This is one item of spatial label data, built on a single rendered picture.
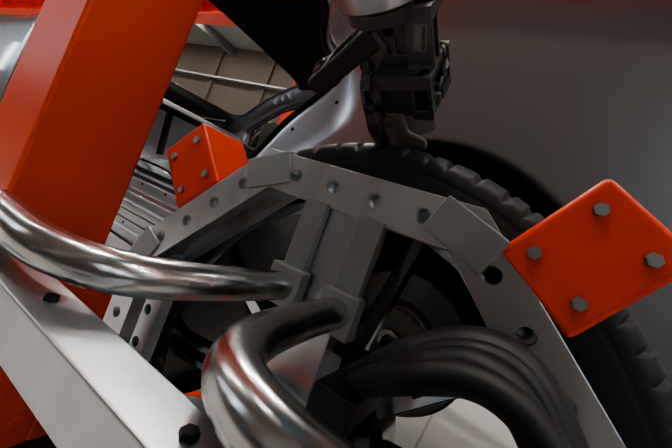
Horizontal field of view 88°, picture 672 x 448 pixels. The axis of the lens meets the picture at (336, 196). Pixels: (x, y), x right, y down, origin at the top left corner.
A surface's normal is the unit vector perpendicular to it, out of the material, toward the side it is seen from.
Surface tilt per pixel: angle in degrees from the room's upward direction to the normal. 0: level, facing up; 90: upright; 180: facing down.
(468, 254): 90
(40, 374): 90
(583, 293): 90
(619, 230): 90
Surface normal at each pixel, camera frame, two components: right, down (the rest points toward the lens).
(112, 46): 0.83, 0.28
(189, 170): -0.44, -0.22
